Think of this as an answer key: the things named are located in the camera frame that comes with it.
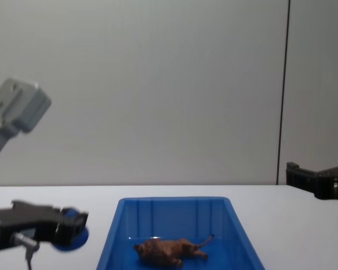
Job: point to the blue round disc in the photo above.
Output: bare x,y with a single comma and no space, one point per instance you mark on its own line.
79,241

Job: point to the blue plastic bin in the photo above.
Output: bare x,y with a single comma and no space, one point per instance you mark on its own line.
174,222

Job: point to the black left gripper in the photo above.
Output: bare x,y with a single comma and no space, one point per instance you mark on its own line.
25,218

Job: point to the brown toy lion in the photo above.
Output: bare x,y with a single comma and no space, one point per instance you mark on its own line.
163,249

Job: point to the black rack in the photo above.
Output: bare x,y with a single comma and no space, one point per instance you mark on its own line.
324,180

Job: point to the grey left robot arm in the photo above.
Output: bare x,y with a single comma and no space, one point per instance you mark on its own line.
22,108

